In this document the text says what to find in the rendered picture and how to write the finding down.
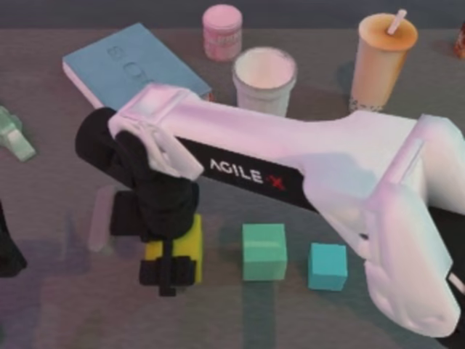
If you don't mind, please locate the white empty cup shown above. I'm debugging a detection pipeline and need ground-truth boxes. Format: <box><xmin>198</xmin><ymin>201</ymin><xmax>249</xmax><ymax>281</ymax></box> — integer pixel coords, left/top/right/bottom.
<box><xmin>232</xmin><ymin>47</ymin><xmax>298</xmax><ymax>118</ymax></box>

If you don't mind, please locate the blue book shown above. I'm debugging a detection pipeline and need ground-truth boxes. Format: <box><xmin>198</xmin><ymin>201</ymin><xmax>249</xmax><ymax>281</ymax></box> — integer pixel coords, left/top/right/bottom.
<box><xmin>61</xmin><ymin>23</ymin><xmax>214</xmax><ymax>111</ymax></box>

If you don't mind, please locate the white drinking straw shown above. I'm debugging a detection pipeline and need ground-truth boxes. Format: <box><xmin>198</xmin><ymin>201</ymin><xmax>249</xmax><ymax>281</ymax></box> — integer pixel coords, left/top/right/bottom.
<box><xmin>386</xmin><ymin>9</ymin><xmax>408</xmax><ymax>36</ymax></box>

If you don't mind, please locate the yellow cube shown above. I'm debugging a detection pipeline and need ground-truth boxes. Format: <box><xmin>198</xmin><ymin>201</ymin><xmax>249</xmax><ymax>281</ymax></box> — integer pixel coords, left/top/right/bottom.
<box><xmin>145</xmin><ymin>213</ymin><xmax>205</xmax><ymax>286</ymax></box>

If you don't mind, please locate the mint green stapler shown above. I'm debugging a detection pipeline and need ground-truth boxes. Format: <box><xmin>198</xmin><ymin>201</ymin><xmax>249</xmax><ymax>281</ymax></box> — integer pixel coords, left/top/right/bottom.
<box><xmin>0</xmin><ymin>105</ymin><xmax>38</xmax><ymax>163</ymax></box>

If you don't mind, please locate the red brown can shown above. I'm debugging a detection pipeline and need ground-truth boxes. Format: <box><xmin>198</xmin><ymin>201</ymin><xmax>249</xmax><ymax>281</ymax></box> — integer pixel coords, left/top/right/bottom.
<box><xmin>451</xmin><ymin>24</ymin><xmax>465</xmax><ymax>60</ymax></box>

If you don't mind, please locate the teal cube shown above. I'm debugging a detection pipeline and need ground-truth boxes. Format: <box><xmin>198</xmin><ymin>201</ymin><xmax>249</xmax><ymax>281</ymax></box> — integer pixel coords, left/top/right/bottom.
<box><xmin>308</xmin><ymin>242</ymin><xmax>348</xmax><ymax>292</ymax></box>

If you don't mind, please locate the green cube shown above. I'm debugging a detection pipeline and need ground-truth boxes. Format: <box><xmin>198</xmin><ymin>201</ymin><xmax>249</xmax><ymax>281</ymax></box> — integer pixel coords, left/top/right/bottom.
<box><xmin>242</xmin><ymin>222</ymin><xmax>288</xmax><ymax>282</ymax></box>

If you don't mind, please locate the pink jar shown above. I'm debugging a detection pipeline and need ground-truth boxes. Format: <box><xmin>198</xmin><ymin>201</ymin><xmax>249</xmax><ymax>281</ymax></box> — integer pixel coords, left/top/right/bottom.
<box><xmin>201</xmin><ymin>6</ymin><xmax>244</xmax><ymax>61</ymax></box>

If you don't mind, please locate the orange bubble tea cup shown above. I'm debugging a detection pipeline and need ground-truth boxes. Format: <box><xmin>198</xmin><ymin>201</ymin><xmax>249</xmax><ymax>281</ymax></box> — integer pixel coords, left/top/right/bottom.
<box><xmin>347</xmin><ymin>12</ymin><xmax>419</xmax><ymax>114</ymax></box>

